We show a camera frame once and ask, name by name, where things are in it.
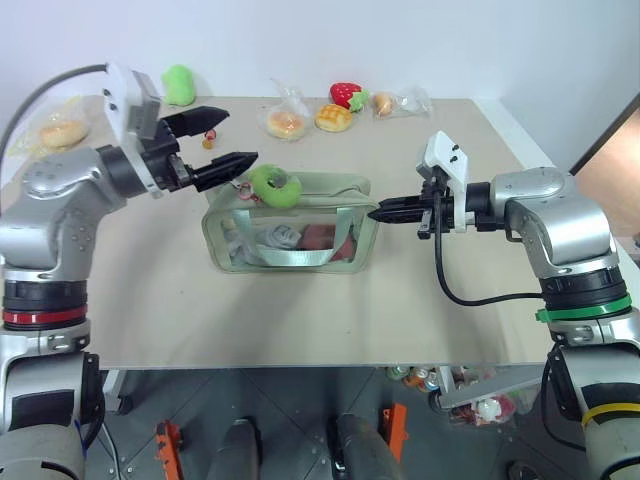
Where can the small red zipper charm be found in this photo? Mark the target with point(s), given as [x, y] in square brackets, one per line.
[245, 191]

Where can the yellow pineapple bun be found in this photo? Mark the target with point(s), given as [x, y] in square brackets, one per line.
[333, 117]

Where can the small bread in clear bag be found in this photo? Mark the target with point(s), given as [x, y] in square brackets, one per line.
[395, 104]

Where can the round bun in yellowish bag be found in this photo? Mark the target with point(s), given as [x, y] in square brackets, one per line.
[62, 132]

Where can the green plush toy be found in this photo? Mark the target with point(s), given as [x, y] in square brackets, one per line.
[178, 86]

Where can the dark red item inside pouch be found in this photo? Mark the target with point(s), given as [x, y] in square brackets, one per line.
[320, 235]

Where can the grey cloth inside pouch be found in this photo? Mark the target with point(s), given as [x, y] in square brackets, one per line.
[280, 237]

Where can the white table frame bracket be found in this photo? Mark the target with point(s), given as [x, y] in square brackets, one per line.
[480, 392]

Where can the orange clamp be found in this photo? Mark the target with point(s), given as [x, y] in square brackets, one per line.
[167, 445]
[396, 430]

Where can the pile of drink cans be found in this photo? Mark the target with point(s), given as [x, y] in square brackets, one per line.
[417, 379]

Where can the red strawberry plush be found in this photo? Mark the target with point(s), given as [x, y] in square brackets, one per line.
[344, 94]

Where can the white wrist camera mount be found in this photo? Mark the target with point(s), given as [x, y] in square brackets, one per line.
[117, 95]
[445, 155]

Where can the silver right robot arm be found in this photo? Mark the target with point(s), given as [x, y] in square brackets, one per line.
[565, 225]

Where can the bag of colourful toys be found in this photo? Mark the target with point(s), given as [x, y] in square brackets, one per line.
[492, 407]

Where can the white table leg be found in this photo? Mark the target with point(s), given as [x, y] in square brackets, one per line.
[116, 390]

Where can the green clear-sided zip pouch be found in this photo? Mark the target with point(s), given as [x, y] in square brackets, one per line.
[300, 200]

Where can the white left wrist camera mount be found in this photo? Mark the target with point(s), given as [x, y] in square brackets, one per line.
[117, 95]

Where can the small red yellow charm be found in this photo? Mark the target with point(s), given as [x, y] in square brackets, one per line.
[209, 140]

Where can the glazed bun in clear bag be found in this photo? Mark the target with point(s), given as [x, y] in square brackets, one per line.
[285, 124]

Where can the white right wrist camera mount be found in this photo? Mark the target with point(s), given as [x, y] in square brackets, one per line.
[445, 155]

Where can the dark rounded shape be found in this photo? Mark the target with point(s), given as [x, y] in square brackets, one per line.
[242, 450]
[360, 450]

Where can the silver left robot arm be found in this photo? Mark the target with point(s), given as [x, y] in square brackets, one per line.
[65, 225]

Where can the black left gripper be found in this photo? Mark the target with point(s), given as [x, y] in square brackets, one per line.
[162, 160]

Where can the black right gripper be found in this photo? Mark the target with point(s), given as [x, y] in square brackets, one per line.
[434, 212]

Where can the brown board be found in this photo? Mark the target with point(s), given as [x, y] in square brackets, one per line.
[612, 165]

